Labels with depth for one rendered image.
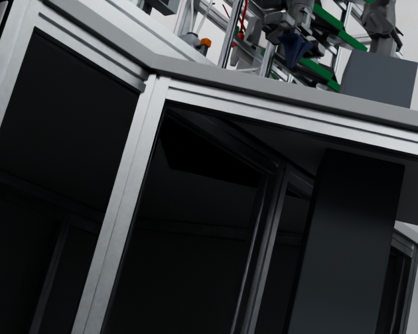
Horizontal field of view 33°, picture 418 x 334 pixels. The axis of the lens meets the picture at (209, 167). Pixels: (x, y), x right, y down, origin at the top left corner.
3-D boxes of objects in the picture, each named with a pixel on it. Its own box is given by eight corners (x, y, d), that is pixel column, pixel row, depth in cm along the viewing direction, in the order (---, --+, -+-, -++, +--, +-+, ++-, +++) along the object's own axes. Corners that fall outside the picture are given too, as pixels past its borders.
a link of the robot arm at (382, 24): (401, 53, 159) (406, 28, 161) (390, 33, 152) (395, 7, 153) (372, 53, 163) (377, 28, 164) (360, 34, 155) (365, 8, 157)
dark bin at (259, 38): (329, 81, 201) (342, 59, 200) (298, 62, 193) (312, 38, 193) (275, 58, 224) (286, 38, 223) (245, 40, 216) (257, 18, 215)
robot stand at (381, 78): (402, 151, 144) (418, 61, 149) (334, 136, 145) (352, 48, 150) (387, 169, 157) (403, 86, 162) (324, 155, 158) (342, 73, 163)
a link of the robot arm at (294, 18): (330, 26, 176) (309, 30, 180) (290, -13, 163) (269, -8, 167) (325, 56, 174) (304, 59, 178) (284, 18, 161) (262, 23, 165)
